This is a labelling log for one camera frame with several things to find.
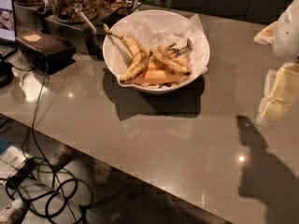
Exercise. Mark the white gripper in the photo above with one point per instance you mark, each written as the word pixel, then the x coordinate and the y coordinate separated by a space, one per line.
pixel 287 32

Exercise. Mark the papers on floor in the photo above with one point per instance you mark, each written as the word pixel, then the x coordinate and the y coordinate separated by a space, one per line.
pixel 12 160

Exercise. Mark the black pouch case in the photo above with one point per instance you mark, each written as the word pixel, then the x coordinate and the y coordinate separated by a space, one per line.
pixel 46 53

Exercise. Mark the white bowl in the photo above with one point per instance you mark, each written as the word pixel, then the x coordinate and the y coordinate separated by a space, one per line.
pixel 155 89

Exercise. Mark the laptop screen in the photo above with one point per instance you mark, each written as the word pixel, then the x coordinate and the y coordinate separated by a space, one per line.
pixel 7 20

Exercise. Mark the white scoop handle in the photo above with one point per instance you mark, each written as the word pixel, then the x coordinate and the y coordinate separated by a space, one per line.
pixel 83 16

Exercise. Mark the white paper liner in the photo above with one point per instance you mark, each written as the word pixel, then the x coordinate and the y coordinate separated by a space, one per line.
pixel 149 28

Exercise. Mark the orange fruit slice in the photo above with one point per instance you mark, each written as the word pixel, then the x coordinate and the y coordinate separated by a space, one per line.
pixel 155 74

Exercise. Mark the spotted banana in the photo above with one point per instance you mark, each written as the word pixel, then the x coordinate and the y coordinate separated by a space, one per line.
pixel 166 56
pixel 140 56

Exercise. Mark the black tray stand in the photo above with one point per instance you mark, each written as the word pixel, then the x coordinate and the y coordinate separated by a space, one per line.
pixel 79 34

